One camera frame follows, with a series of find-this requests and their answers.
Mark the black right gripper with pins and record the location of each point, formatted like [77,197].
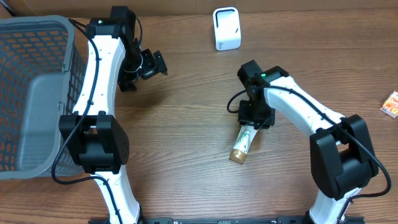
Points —
[263,123]

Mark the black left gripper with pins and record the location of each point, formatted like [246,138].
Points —
[153,68]

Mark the white Pantene tube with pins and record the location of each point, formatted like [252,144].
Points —
[242,144]

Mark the small orange tissue pack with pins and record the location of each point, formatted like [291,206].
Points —
[390,106]

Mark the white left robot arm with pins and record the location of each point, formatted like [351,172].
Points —
[91,133]

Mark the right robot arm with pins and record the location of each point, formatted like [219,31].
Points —
[341,152]

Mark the white barcode scanner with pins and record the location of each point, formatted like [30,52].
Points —
[227,28]

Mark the dark grey plastic basket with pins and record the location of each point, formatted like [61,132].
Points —
[42,75]

